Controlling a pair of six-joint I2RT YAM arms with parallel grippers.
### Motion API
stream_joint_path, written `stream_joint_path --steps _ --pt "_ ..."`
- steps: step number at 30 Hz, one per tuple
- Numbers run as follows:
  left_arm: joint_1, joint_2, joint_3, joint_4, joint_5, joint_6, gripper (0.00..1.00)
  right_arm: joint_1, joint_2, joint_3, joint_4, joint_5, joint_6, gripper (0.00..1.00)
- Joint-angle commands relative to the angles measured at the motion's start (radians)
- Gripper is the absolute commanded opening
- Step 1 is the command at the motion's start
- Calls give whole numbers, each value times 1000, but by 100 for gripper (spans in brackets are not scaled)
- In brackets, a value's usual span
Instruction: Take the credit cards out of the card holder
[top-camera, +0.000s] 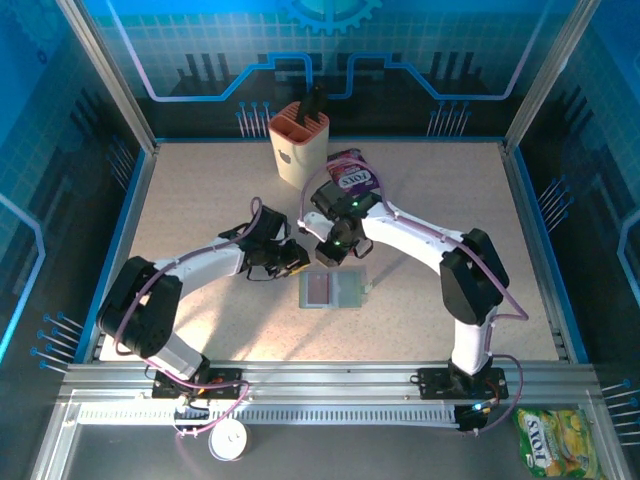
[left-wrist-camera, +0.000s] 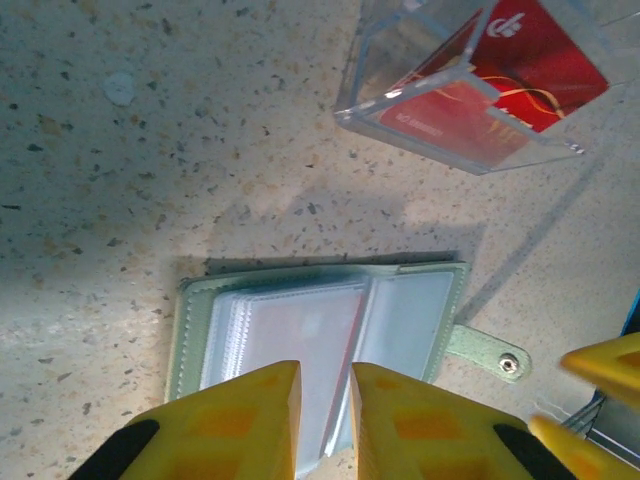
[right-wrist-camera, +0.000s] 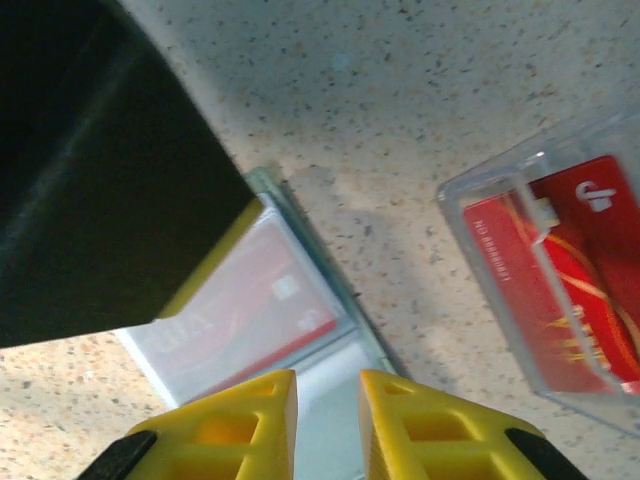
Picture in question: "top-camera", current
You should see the maroon credit card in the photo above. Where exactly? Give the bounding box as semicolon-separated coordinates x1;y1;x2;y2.
305;273;334;307

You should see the green card holder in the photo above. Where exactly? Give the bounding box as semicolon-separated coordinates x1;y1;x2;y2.
298;269;375;311

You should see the purple Fox's candy bag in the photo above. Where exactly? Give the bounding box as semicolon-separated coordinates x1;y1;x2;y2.
326;147;382;194

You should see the cream and orange knife block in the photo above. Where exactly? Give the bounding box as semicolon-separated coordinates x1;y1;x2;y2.
267;101;331;192

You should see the white round tape roll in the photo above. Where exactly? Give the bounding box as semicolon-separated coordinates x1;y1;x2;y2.
207;419;251;462

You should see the black controller board green light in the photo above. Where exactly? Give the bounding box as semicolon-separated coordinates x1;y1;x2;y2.
455;402;496;435

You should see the yellow Fox's candy bag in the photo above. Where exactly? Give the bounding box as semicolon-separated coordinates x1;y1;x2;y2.
513;407;609;480

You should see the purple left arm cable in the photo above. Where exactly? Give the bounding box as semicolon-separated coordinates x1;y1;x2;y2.
113;196;264;441

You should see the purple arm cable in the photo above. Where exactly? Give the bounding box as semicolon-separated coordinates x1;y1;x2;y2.
113;196;264;441
298;159;530;437

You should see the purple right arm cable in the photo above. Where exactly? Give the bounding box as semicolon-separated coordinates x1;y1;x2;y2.
298;159;530;437

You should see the aluminium mounting rail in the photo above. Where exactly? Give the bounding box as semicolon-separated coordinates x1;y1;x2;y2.
58;358;601;402

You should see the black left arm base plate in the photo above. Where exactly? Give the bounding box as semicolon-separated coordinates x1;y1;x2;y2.
151;367;246;400

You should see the black knife handle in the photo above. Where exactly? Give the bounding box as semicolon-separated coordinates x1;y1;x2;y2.
295;83;327;125

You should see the aluminium side rail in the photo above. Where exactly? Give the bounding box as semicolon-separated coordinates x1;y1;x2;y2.
92;143;161;361
501;141;576;362

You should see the white slotted cable duct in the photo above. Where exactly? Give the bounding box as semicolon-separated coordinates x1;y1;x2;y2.
77;403;461;426

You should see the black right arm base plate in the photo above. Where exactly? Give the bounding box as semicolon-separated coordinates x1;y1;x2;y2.
417;367;509;401

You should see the aluminium frame post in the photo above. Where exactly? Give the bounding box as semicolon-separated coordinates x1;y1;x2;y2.
54;0;161;154
503;0;604;151

